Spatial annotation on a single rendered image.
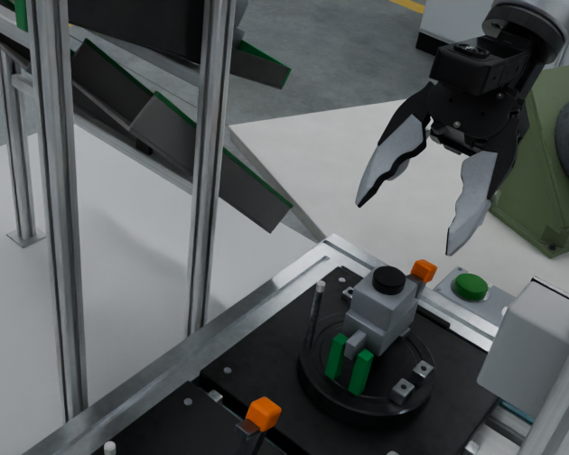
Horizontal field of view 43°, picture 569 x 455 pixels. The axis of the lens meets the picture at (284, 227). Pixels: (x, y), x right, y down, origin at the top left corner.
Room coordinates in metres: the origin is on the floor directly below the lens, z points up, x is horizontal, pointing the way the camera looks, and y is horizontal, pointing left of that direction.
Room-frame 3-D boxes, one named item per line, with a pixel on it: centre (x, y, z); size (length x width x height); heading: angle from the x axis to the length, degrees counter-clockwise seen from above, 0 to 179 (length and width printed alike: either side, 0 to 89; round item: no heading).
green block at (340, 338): (0.49, -0.07, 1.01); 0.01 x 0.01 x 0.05; 57
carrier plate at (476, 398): (0.52, -0.11, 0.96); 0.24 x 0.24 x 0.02; 57
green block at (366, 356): (0.47, -0.09, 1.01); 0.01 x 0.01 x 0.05; 57
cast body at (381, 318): (0.51, -0.10, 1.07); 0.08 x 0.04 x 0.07; 147
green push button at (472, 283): (0.69, -0.24, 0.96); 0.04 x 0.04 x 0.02
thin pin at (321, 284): (0.52, -0.04, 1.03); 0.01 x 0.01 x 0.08
